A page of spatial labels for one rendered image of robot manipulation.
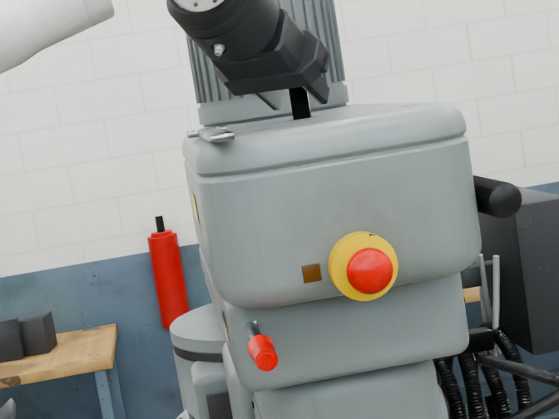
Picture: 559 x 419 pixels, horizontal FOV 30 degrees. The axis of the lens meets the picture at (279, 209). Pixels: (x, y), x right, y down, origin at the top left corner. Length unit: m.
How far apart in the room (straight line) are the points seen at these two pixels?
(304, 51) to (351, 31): 4.38
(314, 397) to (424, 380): 0.12
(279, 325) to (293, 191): 0.17
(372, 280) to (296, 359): 0.18
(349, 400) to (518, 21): 4.69
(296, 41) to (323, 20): 0.29
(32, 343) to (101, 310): 0.57
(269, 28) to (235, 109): 0.30
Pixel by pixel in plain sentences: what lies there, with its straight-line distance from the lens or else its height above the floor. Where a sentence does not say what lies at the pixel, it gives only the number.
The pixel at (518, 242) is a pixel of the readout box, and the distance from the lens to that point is 1.43.
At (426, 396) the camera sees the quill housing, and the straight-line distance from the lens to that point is 1.13.
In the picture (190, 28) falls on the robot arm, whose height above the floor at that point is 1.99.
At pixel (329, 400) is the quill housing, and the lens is 1.10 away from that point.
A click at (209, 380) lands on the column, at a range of 1.56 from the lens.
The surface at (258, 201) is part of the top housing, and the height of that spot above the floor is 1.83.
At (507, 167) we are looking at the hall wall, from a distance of 5.66.
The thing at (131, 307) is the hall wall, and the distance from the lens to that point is 5.42.
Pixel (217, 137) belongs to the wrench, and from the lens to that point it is 0.86.
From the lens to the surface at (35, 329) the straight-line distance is 4.96.
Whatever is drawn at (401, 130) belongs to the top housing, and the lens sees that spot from 0.94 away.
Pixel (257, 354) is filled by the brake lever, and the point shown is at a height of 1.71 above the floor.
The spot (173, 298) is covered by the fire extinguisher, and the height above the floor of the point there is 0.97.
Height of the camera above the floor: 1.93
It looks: 7 degrees down
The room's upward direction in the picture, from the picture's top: 9 degrees counter-clockwise
